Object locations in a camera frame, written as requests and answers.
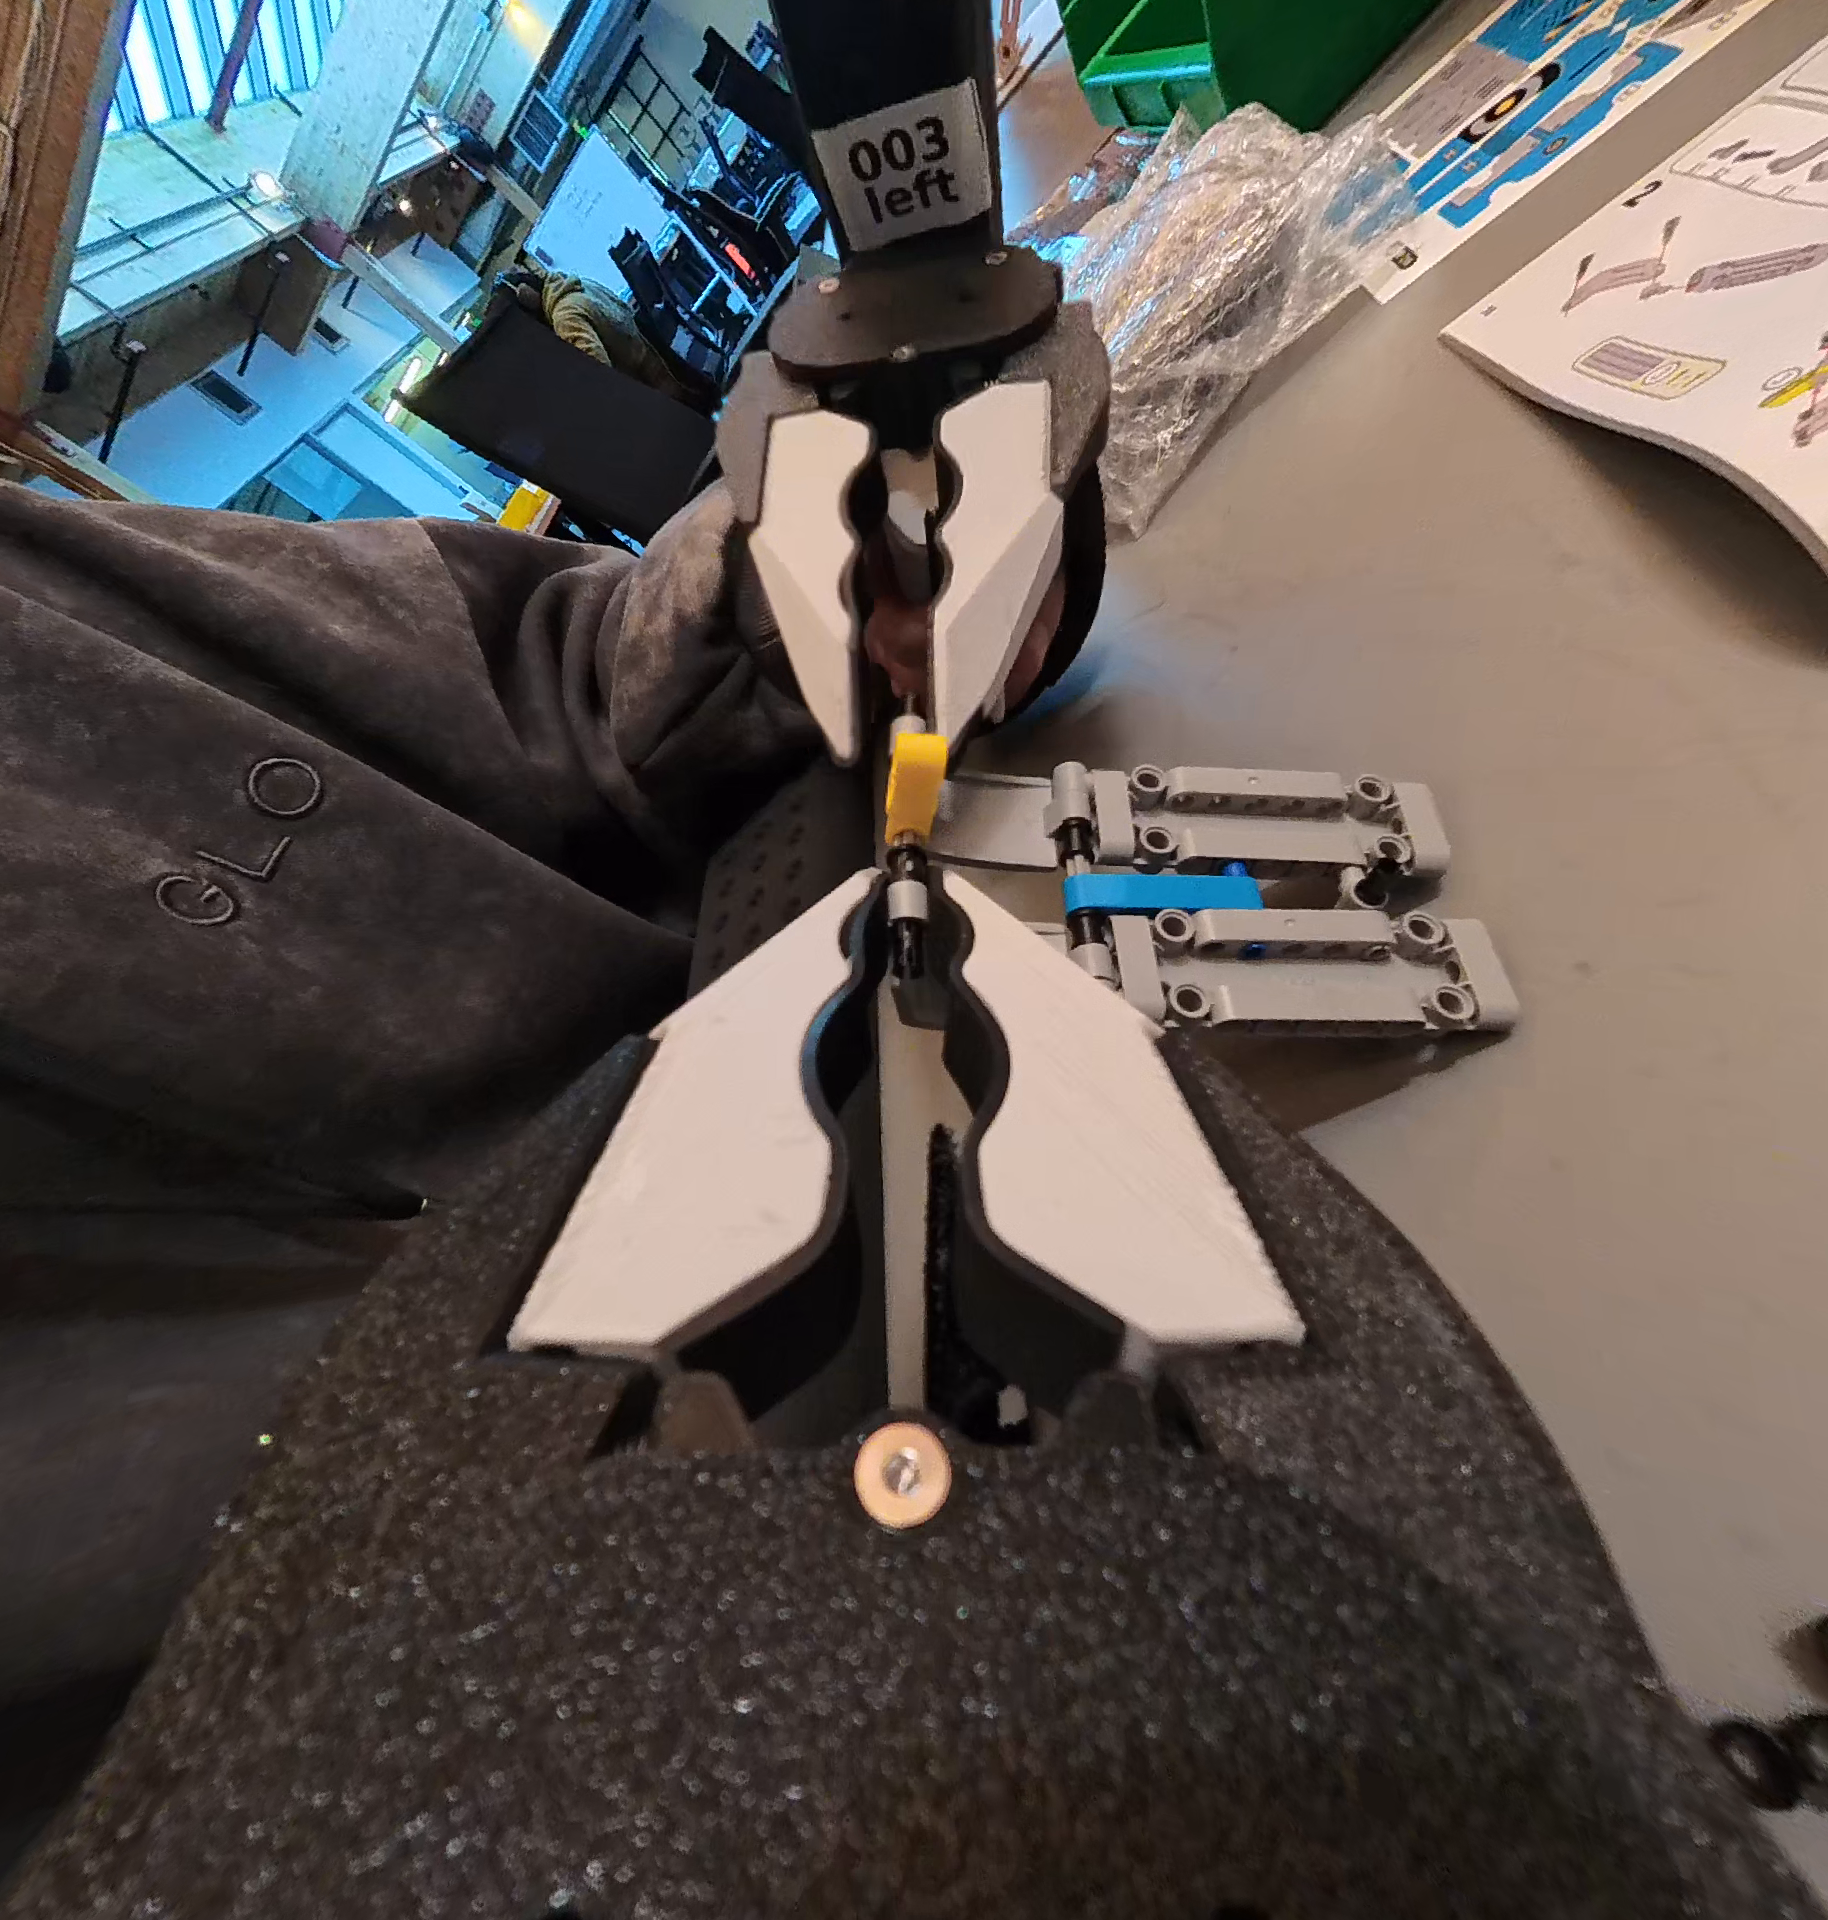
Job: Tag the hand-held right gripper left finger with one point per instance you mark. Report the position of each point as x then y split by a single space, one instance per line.
705 1186

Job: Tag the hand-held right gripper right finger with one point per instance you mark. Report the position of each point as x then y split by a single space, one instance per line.
1124 1186

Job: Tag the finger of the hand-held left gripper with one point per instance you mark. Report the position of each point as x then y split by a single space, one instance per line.
1006 525
803 555

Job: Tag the yellow toy connector pin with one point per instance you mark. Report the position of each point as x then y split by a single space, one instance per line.
914 782

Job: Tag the grey blue toy assembly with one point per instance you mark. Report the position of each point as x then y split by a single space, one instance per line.
1303 982

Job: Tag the person's left forearm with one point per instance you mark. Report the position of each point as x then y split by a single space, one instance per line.
720 674

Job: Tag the person's left hand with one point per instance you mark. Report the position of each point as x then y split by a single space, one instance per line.
897 643

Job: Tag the black office chair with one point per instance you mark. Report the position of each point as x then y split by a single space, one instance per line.
705 285

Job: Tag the yellow storage bin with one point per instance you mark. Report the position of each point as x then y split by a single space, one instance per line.
530 509

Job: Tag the clear bag of dark parts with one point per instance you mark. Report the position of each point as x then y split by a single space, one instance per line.
1230 300

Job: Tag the olive green jacket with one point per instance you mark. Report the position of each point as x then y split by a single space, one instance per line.
570 315

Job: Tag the green storage bin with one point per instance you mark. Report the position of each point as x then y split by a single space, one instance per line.
1260 55

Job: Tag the person's grey sweatshirt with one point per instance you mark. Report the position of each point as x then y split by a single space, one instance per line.
253 751

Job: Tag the blue sticker sheet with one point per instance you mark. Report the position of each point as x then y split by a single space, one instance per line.
1531 120

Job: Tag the open instruction booklet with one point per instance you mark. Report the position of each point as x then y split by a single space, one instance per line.
1679 300

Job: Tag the black toy wheel piece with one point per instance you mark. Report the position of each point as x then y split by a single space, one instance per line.
1812 1727

